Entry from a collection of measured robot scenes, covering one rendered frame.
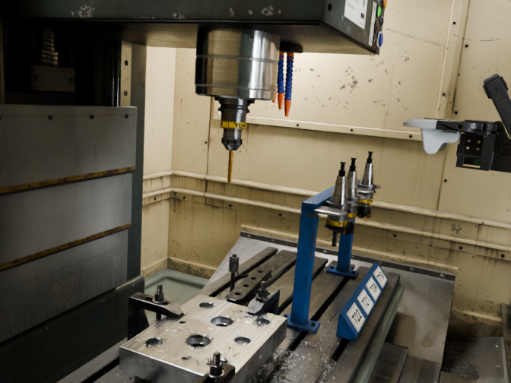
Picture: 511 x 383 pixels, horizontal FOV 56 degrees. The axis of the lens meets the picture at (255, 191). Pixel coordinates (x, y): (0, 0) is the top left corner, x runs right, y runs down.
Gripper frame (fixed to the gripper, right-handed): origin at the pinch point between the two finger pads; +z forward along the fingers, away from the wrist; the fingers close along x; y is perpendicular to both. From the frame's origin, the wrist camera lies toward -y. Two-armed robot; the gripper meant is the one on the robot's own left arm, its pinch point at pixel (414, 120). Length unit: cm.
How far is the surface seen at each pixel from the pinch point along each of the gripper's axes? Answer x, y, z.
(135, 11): -24, -15, 46
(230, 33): -17.9, -12.5, 29.6
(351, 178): 31.0, 17.7, 20.3
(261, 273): 26, 48, 42
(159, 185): 74, 41, 122
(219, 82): -18.3, -4.1, 31.0
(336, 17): -14.3, -15.7, 11.6
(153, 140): 69, 20, 122
